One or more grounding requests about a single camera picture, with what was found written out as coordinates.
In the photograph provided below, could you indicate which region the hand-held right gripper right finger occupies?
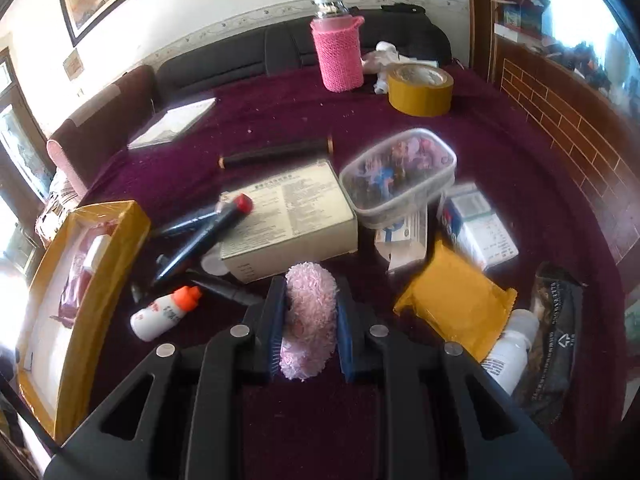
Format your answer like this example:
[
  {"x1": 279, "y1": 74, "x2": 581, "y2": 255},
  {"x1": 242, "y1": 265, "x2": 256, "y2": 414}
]
[{"x1": 334, "y1": 276, "x2": 573, "y2": 480}]

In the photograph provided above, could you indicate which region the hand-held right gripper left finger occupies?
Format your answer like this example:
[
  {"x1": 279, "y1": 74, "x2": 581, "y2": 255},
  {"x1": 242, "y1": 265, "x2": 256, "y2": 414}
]
[{"x1": 44, "y1": 276, "x2": 288, "y2": 480}]

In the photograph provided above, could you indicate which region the pink fluffy pouch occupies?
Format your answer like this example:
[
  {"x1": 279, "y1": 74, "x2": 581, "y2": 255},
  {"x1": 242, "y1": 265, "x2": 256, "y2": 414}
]
[{"x1": 279, "y1": 261, "x2": 340, "y2": 382}]

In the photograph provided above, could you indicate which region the black rod with gold ends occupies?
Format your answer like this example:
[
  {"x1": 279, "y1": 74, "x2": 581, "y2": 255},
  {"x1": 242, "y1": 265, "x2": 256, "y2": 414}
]
[{"x1": 218, "y1": 137, "x2": 335, "y2": 170}]

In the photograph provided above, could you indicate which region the black marker pen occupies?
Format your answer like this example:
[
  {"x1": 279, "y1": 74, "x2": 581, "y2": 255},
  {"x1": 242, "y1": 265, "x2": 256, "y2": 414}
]
[{"x1": 187, "y1": 277, "x2": 263, "y2": 306}]

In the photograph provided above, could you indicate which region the white round lid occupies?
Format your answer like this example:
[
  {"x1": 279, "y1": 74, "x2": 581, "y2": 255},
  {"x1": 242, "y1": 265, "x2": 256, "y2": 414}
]
[{"x1": 200, "y1": 251, "x2": 231, "y2": 277}]

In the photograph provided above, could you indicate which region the white and blue medicine box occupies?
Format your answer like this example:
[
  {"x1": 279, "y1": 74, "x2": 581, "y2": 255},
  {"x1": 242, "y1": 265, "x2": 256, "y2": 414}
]
[{"x1": 374, "y1": 207, "x2": 430, "y2": 275}]

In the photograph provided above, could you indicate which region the beige medicine box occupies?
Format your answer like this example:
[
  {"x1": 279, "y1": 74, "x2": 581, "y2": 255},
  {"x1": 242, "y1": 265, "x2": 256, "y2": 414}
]
[{"x1": 218, "y1": 159, "x2": 359, "y2": 283}]

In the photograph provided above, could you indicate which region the yellow packet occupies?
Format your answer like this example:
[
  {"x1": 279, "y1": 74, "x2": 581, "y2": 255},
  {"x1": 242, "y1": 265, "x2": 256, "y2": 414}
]
[{"x1": 393, "y1": 240, "x2": 518, "y2": 363}]

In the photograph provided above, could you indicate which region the dark pen with red cap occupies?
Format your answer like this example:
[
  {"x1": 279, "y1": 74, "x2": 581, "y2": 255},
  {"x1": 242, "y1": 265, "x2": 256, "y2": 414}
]
[{"x1": 152, "y1": 193, "x2": 253, "y2": 281}]

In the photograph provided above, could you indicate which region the white bottle with orange cap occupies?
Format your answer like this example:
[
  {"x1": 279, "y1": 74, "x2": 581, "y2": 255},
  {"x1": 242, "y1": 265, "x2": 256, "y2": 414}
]
[{"x1": 130, "y1": 286, "x2": 203, "y2": 342}]

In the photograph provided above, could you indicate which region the dark blue pen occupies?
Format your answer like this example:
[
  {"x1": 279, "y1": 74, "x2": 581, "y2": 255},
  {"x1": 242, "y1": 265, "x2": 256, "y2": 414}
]
[{"x1": 150, "y1": 206, "x2": 226, "y2": 238}]

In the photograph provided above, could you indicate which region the clear plastic container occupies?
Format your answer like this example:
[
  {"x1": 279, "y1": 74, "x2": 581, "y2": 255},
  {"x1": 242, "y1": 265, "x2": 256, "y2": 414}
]
[{"x1": 339, "y1": 128, "x2": 458, "y2": 230}]

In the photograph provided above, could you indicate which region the white plastic bottle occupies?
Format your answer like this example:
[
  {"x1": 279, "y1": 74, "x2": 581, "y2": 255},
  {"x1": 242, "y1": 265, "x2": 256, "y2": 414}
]
[{"x1": 480, "y1": 308, "x2": 541, "y2": 396}]

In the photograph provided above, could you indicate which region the white box with blue corner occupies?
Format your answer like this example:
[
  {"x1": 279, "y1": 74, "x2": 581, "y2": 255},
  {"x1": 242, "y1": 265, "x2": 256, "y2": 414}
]
[{"x1": 437, "y1": 183, "x2": 520, "y2": 272}]

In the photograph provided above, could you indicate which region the yellow framed box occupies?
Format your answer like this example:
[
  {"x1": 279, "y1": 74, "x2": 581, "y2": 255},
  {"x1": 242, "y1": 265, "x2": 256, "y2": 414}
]
[{"x1": 15, "y1": 201, "x2": 152, "y2": 443}]

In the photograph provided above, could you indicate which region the red pouch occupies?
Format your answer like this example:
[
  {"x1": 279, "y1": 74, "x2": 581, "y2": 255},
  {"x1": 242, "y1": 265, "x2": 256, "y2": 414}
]
[{"x1": 50, "y1": 220, "x2": 118, "y2": 328}]

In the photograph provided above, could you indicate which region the black printed packet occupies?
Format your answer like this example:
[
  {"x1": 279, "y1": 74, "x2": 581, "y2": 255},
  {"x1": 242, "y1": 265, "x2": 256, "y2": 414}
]
[{"x1": 510, "y1": 261, "x2": 588, "y2": 426}]

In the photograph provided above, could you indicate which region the white booklet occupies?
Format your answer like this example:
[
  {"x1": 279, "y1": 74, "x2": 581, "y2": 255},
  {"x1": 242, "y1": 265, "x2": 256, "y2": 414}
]
[{"x1": 127, "y1": 97, "x2": 217, "y2": 150}]

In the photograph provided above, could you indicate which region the yellow tape roll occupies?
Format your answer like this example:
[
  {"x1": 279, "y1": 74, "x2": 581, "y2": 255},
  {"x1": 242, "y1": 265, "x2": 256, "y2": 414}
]
[{"x1": 388, "y1": 63, "x2": 455, "y2": 117}]

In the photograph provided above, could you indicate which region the brown armchair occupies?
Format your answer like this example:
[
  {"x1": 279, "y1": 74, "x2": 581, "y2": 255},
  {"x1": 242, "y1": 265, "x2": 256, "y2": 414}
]
[{"x1": 46, "y1": 65, "x2": 157, "y2": 201}]

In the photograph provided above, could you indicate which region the black sofa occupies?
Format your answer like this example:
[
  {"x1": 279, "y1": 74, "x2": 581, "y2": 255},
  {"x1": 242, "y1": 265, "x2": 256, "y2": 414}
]
[{"x1": 155, "y1": 7, "x2": 453, "y2": 111}]

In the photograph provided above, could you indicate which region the crumpled white cloth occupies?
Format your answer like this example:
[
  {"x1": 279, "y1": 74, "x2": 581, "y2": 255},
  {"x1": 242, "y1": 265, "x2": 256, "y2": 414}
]
[{"x1": 361, "y1": 40, "x2": 438, "y2": 95}]

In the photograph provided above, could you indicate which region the pink knitted sleeve bottle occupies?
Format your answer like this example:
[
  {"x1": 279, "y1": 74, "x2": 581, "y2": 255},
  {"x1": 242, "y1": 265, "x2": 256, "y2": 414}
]
[{"x1": 310, "y1": 0, "x2": 366, "y2": 93}]

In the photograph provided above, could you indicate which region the wooden brick pattern counter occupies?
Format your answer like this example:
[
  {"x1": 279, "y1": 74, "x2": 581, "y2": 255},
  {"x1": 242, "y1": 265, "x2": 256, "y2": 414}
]
[{"x1": 465, "y1": 0, "x2": 640, "y2": 261}]

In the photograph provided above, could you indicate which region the counter clutter pile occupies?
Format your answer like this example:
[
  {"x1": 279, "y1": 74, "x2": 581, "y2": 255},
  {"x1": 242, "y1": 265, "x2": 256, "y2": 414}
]
[{"x1": 495, "y1": 0, "x2": 636, "y2": 106}]

